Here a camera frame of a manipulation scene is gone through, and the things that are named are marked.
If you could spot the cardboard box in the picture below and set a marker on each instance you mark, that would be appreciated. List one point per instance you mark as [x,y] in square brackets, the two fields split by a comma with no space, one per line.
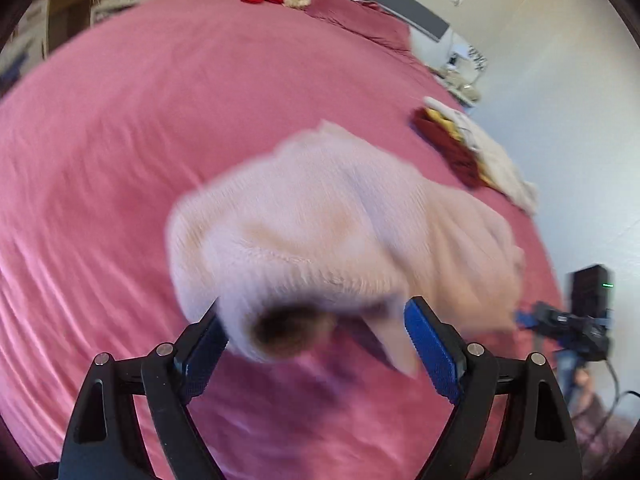
[75,10]

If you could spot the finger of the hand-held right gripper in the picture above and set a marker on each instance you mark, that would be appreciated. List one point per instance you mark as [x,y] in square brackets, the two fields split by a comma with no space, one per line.
[525,319]

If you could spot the white nightstand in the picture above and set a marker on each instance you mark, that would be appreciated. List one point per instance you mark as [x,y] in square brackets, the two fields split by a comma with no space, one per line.
[465,80]

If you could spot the pile of folded clothes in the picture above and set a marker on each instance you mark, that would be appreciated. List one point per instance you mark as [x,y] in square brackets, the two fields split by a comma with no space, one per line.
[500,165]

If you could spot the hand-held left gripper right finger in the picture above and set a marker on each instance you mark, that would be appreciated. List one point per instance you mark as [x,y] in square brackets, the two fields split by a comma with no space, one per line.
[432,355]

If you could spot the pink bed blanket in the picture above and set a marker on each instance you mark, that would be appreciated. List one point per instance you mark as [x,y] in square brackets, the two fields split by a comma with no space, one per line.
[125,135]

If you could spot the pale pink knit sweater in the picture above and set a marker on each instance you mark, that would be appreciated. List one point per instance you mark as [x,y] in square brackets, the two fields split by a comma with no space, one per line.
[325,220]

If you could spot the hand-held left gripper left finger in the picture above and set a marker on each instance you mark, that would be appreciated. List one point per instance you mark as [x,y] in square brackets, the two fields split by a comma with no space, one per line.
[205,355]

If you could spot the person's right forearm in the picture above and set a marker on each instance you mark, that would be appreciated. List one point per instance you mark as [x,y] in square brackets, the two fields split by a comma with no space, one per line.
[595,422]

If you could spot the dark red folded garment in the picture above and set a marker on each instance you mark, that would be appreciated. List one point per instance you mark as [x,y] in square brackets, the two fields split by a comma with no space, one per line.
[450,150]

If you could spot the yellow folded garment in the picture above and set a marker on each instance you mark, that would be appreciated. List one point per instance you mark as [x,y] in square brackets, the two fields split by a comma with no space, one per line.
[442,121]

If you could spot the grey headboard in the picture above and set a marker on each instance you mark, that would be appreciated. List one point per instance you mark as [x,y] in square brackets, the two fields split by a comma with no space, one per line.
[400,2]

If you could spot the cream fluffy item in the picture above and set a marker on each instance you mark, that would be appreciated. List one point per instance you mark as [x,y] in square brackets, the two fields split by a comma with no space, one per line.
[297,0]

